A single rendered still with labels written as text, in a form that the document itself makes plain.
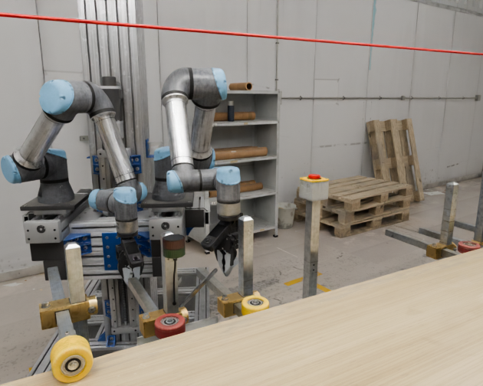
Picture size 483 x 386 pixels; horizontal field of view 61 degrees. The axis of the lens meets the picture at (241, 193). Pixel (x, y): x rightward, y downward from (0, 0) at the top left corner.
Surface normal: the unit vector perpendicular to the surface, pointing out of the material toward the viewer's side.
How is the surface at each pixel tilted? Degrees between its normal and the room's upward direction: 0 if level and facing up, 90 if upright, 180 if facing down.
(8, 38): 90
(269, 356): 0
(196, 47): 90
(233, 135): 90
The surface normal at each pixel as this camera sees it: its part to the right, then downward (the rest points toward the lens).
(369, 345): 0.00, -0.97
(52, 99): -0.41, 0.12
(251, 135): 0.57, 0.19
